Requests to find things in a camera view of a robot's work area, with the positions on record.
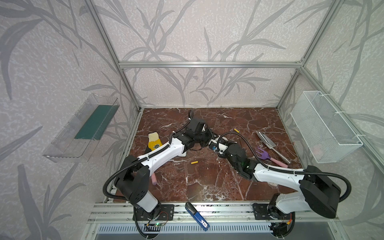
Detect white remote green buttons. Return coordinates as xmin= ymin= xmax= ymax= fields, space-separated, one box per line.
xmin=208 ymin=137 xmax=228 ymax=152

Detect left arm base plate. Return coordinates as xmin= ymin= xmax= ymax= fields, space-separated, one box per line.
xmin=133 ymin=204 xmax=175 ymax=221

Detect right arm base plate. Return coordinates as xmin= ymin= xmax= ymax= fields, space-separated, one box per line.
xmin=252 ymin=203 xmax=291 ymax=222

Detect clear plastic wall bin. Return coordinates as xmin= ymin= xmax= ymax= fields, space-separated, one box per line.
xmin=43 ymin=94 xmax=120 ymax=163

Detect white wire mesh basket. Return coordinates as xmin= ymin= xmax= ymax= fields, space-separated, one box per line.
xmin=291 ymin=91 xmax=363 ymax=164

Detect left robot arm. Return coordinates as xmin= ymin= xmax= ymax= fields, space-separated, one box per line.
xmin=103 ymin=118 xmax=217 ymax=213

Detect purple pink garden fork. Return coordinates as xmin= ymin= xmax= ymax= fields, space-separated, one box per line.
xmin=256 ymin=148 xmax=288 ymax=168

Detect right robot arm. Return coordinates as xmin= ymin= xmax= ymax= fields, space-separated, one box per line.
xmin=216 ymin=143 xmax=352 ymax=219

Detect pink chalk stick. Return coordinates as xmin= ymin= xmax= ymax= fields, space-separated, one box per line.
xmin=151 ymin=173 xmax=158 ymax=186

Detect blue black utility knife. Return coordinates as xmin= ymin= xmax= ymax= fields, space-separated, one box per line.
xmin=185 ymin=202 xmax=210 ymax=231

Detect metal tongs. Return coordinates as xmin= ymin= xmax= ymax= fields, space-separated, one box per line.
xmin=256 ymin=131 xmax=292 ymax=165

